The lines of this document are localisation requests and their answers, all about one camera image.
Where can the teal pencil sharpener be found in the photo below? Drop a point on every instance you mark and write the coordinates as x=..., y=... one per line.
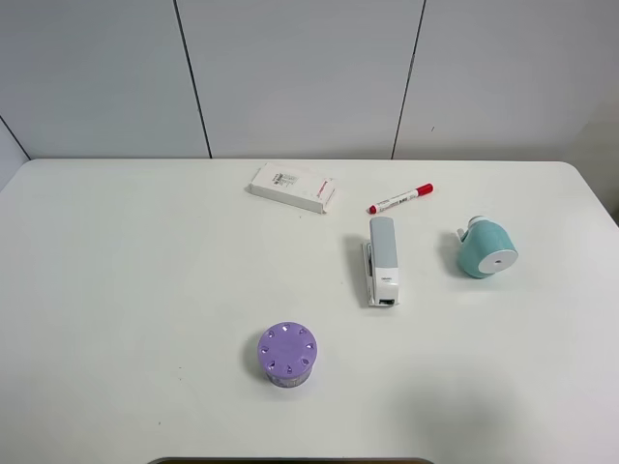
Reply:
x=486, y=248

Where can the white grey stapler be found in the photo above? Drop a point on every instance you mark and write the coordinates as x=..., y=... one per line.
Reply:
x=381, y=263

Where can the white cardboard box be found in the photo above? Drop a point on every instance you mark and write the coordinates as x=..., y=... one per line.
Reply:
x=293, y=186

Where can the purple round container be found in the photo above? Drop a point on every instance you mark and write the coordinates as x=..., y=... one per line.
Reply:
x=287, y=353

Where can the red white marker pen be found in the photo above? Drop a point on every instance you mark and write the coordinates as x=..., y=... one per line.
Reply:
x=389, y=203

